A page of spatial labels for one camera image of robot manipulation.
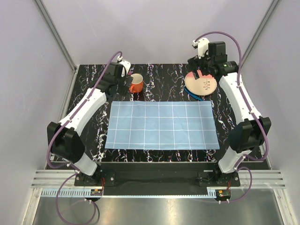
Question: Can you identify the pink and cream plate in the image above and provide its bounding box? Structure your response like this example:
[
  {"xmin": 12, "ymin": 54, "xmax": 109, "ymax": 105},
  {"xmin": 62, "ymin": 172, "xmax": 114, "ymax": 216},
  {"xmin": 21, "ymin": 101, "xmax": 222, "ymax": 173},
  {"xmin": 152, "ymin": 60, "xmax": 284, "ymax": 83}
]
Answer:
[{"xmin": 184, "ymin": 70, "xmax": 217, "ymax": 96}]

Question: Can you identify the blue plastic knife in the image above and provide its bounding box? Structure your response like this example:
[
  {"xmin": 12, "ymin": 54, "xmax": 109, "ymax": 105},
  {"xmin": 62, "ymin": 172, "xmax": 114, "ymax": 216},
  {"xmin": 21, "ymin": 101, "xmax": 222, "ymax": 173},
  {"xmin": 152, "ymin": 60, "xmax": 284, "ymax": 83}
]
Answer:
[{"xmin": 184, "ymin": 87, "xmax": 203, "ymax": 101}]

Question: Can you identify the blue checked cloth napkin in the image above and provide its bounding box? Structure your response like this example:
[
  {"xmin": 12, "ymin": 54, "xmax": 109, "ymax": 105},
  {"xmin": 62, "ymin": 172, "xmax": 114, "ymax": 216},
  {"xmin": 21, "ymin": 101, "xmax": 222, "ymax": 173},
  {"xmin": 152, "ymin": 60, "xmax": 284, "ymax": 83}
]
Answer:
[{"xmin": 105, "ymin": 101, "xmax": 220, "ymax": 150}]

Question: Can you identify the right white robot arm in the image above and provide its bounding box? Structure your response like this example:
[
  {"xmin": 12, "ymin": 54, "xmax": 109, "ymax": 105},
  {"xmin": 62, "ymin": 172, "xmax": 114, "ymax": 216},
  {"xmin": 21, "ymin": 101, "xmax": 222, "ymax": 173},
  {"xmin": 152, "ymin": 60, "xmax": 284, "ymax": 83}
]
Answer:
[{"xmin": 188, "ymin": 37, "xmax": 271, "ymax": 186}]

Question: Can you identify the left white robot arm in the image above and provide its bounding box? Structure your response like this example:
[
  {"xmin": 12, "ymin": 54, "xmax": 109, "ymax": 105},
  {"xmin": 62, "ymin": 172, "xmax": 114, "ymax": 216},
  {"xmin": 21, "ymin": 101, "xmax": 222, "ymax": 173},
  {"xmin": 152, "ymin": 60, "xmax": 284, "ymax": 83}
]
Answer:
[{"xmin": 47, "ymin": 60, "xmax": 133, "ymax": 186}]

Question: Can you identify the orange ceramic mug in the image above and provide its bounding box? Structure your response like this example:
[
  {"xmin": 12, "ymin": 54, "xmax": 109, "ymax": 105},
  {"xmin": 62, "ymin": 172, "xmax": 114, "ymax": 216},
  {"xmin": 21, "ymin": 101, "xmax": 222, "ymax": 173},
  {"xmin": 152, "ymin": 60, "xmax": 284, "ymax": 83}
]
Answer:
[{"xmin": 129, "ymin": 74, "xmax": 143, "ymax": 93}]

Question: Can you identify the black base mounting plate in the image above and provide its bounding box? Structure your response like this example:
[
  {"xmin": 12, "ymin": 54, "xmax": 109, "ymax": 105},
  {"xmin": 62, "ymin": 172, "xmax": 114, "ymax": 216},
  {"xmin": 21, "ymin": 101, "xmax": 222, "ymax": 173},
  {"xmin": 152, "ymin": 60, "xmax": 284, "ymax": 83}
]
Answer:
[{"xmin": 75, "ymin": 162, "xmax": 240, "ymax": 188}]

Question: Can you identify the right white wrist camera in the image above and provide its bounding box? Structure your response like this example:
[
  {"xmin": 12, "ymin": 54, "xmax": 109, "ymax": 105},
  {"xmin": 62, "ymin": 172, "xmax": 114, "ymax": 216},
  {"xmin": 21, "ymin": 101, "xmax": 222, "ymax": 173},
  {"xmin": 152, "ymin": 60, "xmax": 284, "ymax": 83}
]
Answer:
[{"xmin": 192, "ymin": 37, "xmax": 210, "ymax": 59}]

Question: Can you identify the right aluminium frame post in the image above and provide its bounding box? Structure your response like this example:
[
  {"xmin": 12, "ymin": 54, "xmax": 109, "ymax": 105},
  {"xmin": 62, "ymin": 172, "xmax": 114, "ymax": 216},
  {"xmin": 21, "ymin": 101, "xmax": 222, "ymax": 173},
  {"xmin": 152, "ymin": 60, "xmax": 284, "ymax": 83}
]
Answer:
[{"xmin": 240, "ymin": 0, "xmax": 281, "ymax": 68}]

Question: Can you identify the aluminium frame post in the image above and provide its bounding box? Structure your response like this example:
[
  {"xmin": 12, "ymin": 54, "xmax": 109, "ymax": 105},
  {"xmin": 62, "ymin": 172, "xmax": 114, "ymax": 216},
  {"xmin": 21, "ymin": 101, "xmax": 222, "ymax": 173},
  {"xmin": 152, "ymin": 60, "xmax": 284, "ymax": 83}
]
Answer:
[
  {"xmin": 33, "ymin": 0, "xmax": 77, "ymax": 73},
  {"xmin": 240, "ymin": 0, "xmax": 281, "ymax": 68}
]

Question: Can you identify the left aluminium frame post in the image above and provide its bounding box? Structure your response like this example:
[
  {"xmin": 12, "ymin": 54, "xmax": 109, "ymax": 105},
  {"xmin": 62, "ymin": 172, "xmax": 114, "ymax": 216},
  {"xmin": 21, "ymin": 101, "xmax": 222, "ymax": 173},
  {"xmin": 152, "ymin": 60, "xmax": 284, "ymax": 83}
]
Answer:
[{"xmin": 33, "ymin": 0, "xmax": 77, "ymax": 73}]

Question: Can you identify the grey cable duct rail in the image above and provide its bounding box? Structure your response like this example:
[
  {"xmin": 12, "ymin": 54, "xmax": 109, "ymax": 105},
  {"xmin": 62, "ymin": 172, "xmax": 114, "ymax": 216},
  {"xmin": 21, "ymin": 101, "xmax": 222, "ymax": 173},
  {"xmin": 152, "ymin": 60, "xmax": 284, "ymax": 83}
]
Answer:
[{"xmin": 41, "ymin": 187, "xmax": 216, "ymax": 199}]

